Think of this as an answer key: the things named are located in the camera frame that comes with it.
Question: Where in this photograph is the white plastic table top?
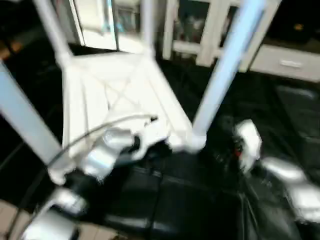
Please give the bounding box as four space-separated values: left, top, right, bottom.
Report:
47 50 207 186

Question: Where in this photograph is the white plastic table leg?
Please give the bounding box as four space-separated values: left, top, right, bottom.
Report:
0 61 63 167
32 0 74 69
190 0 268 151
140 0 157 59

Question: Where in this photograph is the black mat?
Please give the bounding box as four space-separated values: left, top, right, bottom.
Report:
0 40 320 240

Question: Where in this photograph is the white drawer unit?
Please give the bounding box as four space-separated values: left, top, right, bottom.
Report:
250 44 320 83

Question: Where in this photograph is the white glass-door cabinet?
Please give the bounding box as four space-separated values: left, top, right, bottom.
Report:
162 0 282 72

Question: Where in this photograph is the dark storage box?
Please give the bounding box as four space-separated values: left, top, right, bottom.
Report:
118 5 142 34

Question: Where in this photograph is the black box yellow label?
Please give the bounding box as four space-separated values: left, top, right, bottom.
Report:
280 0 320 46

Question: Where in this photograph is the light blue metal frame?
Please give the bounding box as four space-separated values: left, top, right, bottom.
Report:
104 0 119 50

